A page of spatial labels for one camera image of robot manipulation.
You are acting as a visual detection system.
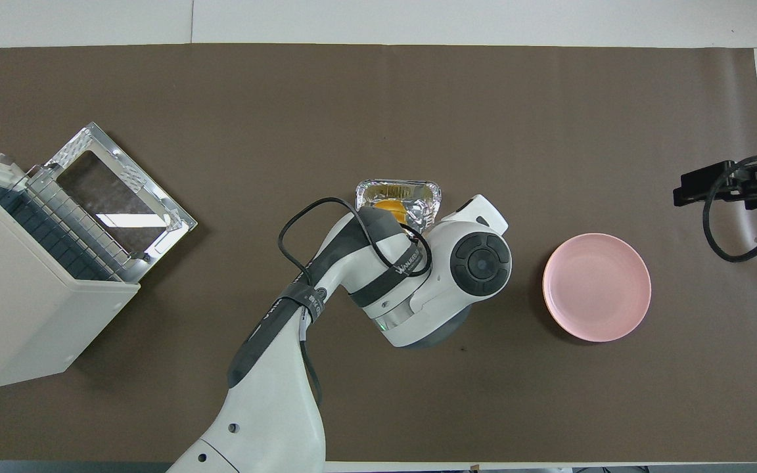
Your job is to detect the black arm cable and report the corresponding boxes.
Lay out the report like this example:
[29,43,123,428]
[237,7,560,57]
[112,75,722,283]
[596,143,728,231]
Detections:
[278,197,434,405]
[702,154,757,263]

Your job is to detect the glass oven door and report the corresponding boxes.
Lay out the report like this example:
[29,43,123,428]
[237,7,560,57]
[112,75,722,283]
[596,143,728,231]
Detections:
[42,122,198,265]

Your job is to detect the brown table mat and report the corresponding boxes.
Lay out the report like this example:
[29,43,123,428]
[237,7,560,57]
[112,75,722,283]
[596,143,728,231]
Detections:
[0,43,757,464]

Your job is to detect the cream toaster oven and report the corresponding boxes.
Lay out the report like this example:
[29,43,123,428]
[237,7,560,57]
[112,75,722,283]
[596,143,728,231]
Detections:
[0,138,141,392]

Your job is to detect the pink round plate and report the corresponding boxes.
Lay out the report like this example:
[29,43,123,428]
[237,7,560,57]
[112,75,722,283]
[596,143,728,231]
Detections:
[542,233,653,343]

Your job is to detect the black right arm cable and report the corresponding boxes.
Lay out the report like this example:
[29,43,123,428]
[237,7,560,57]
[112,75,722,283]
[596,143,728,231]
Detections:
[702,154,757,263]

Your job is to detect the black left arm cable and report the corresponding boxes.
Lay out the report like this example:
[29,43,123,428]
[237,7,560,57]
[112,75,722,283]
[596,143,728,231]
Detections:
[278,197,434,405]

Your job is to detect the silver foil baking tray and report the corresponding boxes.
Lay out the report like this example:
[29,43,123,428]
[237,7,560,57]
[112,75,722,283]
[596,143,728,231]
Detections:
[356,179,443,235]

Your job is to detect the metal oven wire rack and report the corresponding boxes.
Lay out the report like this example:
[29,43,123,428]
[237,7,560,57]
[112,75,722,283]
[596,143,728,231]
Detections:
[22,168,141,283]

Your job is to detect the sliced golden bread loaf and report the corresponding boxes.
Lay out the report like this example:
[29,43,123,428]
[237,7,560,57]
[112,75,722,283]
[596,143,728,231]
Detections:
[375,199,409,228]

